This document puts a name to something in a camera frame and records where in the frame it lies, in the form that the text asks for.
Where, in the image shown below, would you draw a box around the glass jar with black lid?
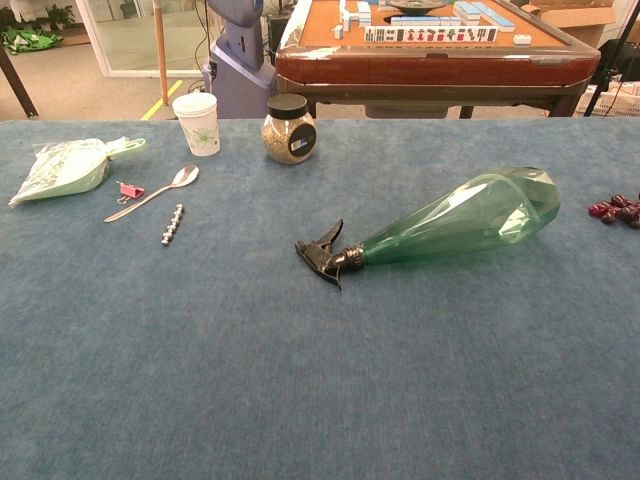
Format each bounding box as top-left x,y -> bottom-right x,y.
261,93 -> 318,166

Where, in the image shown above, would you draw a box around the brown mahjong table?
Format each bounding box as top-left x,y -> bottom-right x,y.
274,0 -> 602,120

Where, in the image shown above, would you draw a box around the white plastic crate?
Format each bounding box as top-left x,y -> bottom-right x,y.
574,82 -> 640,119

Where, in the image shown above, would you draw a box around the wooden pole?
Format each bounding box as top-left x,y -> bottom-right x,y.
152,0 -> 170,107

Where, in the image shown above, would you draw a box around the bunch of dark red grapes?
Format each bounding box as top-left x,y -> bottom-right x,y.
587,192 -> 640,230

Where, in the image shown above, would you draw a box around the blue table cloth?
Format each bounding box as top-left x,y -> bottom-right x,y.
0,118 -> 640,480

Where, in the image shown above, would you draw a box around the green plastic spray bottle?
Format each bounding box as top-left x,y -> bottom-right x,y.
294,166 -> 563,292

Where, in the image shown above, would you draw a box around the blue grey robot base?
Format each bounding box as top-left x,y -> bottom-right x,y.
202,0 -> 278,120

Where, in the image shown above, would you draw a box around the metal spoon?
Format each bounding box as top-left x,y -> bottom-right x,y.
103,164 -> 201,224

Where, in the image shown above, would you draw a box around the white framed glass door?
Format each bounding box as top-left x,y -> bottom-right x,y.
74,0 -> 211,79

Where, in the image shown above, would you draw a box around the white paper cup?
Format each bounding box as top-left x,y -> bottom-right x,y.
171,92 -> 222,158

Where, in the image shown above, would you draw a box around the row of face-up mahjong tiles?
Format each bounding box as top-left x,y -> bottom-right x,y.
363,25 -> 500,45

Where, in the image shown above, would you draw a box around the green dustpan in plastic bag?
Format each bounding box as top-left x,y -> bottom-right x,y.
7,136 -> 147,208

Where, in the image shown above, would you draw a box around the cardboard box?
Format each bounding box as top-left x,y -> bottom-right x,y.
519,0 -> 621,49

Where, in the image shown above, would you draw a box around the string of metal beads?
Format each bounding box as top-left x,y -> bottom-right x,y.
160,202 -> 186,247

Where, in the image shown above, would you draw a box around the pink binder clip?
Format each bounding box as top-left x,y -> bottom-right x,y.
115,180 -> 146,205

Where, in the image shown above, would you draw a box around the black tripod stand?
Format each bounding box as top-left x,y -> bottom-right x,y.
583,0 -> 640,118

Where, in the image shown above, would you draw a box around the green bag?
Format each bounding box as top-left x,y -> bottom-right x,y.
2,28 -> 65,55

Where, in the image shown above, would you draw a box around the green potted plants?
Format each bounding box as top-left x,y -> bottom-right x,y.
0,3 -> 76,34

